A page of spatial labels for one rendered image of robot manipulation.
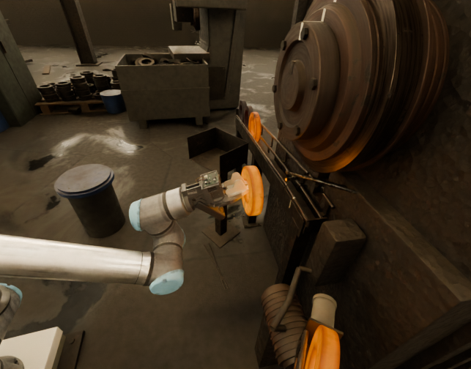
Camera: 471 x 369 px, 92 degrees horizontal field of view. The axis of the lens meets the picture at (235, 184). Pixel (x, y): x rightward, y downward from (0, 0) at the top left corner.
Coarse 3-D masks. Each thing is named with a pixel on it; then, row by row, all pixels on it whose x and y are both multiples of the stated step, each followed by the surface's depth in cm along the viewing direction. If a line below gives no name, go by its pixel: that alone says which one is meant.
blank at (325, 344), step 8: (320, 328) 48; (328, 328) 48; (320, 336) 46; (328, 336) 44; (336, 336) 45; (312, 344) 51; (320, 344) 44; (328, 344) 43; (336, 344) 43; (312, 352) 49; (320, 352) 42; (328, 352) 41; (336, 352) 41; (312, 360) 49; (320, 360) 41; (328, 360) 40; (336, 360) 40; (312, 368) 48; (320, 368) 40; (328, 368) 40; (336, 368) 40
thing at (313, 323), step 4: (308, 320) 52; (312, 320) 52; (316, 320) 52; (308, 324) 53; (312, 324) 52; (316, 324) 51; (320, 324) 51; (324, 324) 51; (304, 328) 55; (308, 328) 53; (312, 328) 53; (316, 328) 52; (332, 328) 50; (312, 332) 53; (340, 332) 50; (300, 336) 56; (308, 336) 55; (312, 336) 54; (340, 336) 50; (308, 340) 56; (308, 344) 56
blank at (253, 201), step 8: (248, 168) 67; (256, 168) 67; (248, 176) 66; (256, 176) 64; (248, 184) 67; (256, 184) 63; (248, 192) 74; (256, 192) 63; (248, 200) 68; (256, 200) 63; (248, 208) 69; (256, 208) 65
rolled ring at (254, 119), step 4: (252, 112) 140; (256, 112) 139; (252, 116) 141; (256, 116) 136; (252, 120) 147; (256, 120) 135; (260, 120) 135; (252, 124) 149; (256, 124) 135; (260, 124) 135; (252, 128) 150; (256, 128) 135; (260, 128) 135; (252, 132) 149; (256, 132) 136; (260, 132) 136; (256, 136) 138; (256, 140) 141
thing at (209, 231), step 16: (192, 144) 126; (208, 144) 135; (224, 144) 133; (240, 144) 123; (192, 160) 128; (208, 160) 127; (224, 160) 111; (240, 160) 121; (224, 176) 130; (224, 208) 146; (224, 224) 155; (224, 240) 156
